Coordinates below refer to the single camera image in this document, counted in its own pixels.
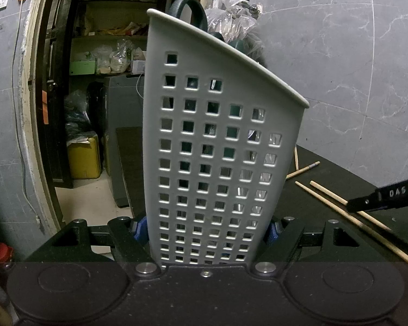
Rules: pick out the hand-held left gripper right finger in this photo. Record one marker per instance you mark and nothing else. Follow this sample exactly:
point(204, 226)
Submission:
point(272, 232)

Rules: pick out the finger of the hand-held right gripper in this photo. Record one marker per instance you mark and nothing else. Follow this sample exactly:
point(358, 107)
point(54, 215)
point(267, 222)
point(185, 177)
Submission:
point(362, 202)

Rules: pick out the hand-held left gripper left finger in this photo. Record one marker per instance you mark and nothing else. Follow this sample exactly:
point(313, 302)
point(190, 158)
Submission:
point(141, 231)

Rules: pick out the wooden chopstick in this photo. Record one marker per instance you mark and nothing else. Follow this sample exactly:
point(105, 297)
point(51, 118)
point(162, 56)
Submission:
point(302, 170)
point(329, 193)
point(296, 159)
point(326, 203)

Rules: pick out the white perforated utensil holder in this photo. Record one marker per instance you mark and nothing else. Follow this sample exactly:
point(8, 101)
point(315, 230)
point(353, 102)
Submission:
point(197, 59)

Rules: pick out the yellow jerry can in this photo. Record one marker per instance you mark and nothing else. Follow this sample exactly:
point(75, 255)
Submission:
point(85, 161)

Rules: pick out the grey cabinet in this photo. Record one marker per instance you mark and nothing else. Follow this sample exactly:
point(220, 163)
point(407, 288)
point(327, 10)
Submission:
point(122, 108)

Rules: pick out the dark wooden door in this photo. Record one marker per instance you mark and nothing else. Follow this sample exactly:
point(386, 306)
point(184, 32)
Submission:
point(54, 135)

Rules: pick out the black plastic bag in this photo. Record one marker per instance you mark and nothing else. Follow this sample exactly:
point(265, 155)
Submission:
point(76, 115)

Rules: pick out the red capped jar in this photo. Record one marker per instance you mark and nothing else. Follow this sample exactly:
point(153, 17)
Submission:
point(1, 253)

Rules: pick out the orange door poster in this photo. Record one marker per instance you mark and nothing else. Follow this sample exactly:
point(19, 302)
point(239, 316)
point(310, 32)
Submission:
point(44, 108)

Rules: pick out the small white box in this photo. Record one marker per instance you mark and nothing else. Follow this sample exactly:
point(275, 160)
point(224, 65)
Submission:
point(138, 66)

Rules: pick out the green box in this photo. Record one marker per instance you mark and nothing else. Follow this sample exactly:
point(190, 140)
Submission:
point(83, 68)

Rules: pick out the clear food bags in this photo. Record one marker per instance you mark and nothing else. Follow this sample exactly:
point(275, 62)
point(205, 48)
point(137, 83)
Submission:
point(117, 59)

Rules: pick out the colourful snack packets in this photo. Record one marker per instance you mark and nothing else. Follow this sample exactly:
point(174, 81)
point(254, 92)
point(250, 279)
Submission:
point(129, 29)

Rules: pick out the plastic bag with dark contents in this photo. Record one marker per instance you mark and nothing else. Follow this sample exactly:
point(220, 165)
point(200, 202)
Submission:
point(224, 23)

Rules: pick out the wooden shelf unit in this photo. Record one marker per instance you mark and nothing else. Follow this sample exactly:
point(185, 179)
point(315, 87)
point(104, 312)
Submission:
point(115, 13)

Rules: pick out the cream door frame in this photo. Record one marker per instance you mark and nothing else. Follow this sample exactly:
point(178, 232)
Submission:
point(29, 125)

